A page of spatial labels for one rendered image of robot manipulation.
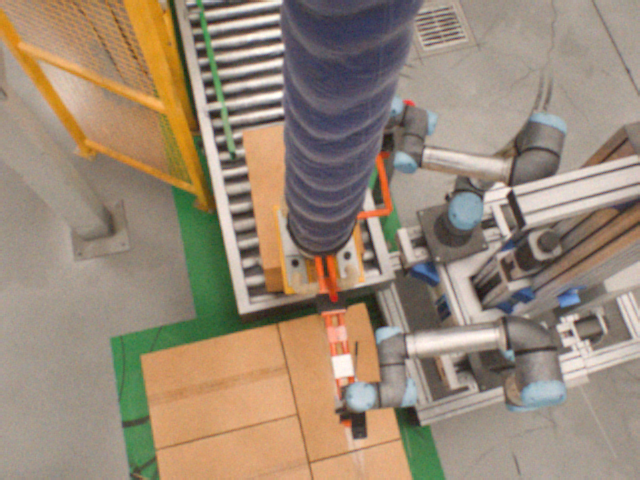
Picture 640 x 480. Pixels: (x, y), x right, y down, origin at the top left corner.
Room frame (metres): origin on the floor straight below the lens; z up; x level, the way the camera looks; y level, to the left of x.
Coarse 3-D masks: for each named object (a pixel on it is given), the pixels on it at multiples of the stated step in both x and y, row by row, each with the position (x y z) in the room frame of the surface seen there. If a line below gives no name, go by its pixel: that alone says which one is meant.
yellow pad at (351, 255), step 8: (344, 248) 0.71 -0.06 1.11; (352, 248) 0.71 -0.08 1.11; (336, 256) 0.67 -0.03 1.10; (344, 256) 0.67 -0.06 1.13; (352, 256) 0.68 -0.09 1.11; (336, 264) 0.64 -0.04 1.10; (344, 264) 0.65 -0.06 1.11; (360, 264) 0.66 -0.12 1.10; (336, 272) 0.61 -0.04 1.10; (344, 272) 0.62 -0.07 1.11; (360, 272) 0.63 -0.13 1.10; (360, 280) 0.60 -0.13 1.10
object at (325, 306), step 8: (336, 288) 0.52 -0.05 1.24; (320, 296) 0.49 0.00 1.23; (328, 296) 0.49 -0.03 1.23; (344, 296) 0.50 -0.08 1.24; (320, 304) 0.46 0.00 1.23; (328, 304) 0.46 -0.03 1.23; (336, 304) 0.47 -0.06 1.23; (344, 304) 0.47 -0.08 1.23; (320, 312) 0.43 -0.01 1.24; (328, 312) 0.44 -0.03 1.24; (336, 312) 0.44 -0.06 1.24; (344, 312) 0.45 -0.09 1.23
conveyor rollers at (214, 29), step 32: (192, 0) 2.07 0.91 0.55; (224, 0) 2.12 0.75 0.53; (192, 32) 1.89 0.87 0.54; (224, 32) 1.93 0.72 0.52; (256, 32) 1.95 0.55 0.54; (256, 64) 1.76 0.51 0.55; (256, 96) 1.58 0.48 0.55; (256, 128) 1.41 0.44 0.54; (224, 160) 1.22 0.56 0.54; (256, 256) 0.78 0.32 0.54
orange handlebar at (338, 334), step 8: (376, 160) 1.02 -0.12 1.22; (384, 176) 0.96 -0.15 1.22; (384, 184) 0.93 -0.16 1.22; (384, 192) 0.90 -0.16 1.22; (384, 200) 0.87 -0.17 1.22; (384, 208) 0.84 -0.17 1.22; (392, 208) 0.85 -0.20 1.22; (360, 216) 0.80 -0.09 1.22; (368, 216) 0.80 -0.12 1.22; (376, 216) 0.81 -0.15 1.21; (320, 264) 0.60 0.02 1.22; (328, 264) 0.60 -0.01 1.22; (320, 272) 0.57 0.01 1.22; (320, 280) 0.54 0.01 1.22; (320, 288) 0.52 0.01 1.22; (328, 320) 0.41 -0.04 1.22; (328, 328) 0.39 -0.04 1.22; (336, 328) 0.39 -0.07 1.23; (344, 328) 0.39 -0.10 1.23; (328, 336) 0.36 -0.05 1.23; (336, 336) 0.36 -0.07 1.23; (344, 336) 0.37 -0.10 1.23; (344, 344) 0.34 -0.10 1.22; (336, 352) 0.31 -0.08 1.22; (344, 352) 0.32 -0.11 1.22; (352, 376) 0.25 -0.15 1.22; (336, 384) 0.21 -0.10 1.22
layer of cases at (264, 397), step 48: (240, 336) 0.41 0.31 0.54; (288, 336) 0.45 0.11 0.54; (192, 384) 0.18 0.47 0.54; (240, 384) 0.21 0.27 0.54; (288, 384) 0.25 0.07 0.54; (192, 432) -0.01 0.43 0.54; (240, 432) 0.02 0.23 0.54; (288, 432) 0.05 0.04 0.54; (336, 432) 0.09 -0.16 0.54; (384, 432) 0.12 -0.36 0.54
